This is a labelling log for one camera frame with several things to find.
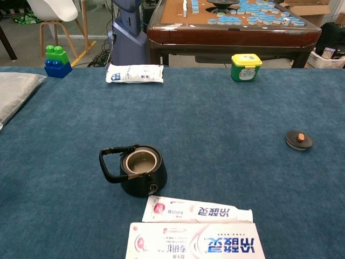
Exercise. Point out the brown cardboard box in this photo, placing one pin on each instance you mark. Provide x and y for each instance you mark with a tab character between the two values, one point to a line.
310	10

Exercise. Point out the black lid with orange knob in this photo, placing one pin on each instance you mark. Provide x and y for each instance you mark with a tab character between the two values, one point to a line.
293	142

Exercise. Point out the green cloth bag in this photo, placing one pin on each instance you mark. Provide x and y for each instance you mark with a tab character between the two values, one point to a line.
27	19

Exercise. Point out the green container with yellow lid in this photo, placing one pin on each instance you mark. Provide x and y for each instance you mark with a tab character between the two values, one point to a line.
245	71

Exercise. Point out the white storage basket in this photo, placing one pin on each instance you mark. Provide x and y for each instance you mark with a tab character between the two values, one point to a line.
323	60

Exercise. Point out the blue toy building block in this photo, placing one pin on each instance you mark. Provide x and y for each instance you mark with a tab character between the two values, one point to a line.
58	71

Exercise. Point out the white chair with wooden legs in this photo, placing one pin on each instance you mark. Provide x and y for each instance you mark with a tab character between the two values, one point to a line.
51	10

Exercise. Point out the upright white mahjong tile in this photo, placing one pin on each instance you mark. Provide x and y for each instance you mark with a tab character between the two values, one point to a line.
185	8

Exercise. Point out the dark furniture leg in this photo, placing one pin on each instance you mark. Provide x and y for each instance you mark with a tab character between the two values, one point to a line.
6	43

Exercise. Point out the white toothpaste tube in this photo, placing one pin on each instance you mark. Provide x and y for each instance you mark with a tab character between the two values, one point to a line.
188	211

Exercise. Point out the blue table cloth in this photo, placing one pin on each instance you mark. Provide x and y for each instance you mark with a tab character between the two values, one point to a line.
202	121

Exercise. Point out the white die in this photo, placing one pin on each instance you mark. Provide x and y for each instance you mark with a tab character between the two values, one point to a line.
286	21

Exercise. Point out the black bag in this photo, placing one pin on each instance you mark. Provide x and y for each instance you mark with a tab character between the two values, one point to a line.
332	35

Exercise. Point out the black round table dish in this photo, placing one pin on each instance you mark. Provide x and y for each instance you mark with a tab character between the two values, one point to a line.
222	2

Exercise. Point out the small black teapot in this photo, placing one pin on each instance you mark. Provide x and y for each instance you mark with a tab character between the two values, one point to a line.
140	187

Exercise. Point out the white blue printed pouch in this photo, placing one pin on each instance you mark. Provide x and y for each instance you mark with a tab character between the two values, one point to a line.
134	74

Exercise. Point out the blue white mahjong tile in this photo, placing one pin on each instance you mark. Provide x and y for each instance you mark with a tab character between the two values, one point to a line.
212	21
299	23

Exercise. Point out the brown mahjong table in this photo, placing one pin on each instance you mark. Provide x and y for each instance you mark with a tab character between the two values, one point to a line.
229	36

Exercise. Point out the white toothpaste box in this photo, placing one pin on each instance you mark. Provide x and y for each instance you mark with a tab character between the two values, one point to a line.
188	242

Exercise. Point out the grey plastic bag package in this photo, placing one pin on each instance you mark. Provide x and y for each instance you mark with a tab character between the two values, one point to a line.
13	89

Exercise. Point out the green toy building block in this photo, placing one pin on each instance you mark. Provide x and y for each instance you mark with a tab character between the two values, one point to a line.
58	56

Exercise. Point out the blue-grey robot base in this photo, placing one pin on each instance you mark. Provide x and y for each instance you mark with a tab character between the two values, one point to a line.
128	40

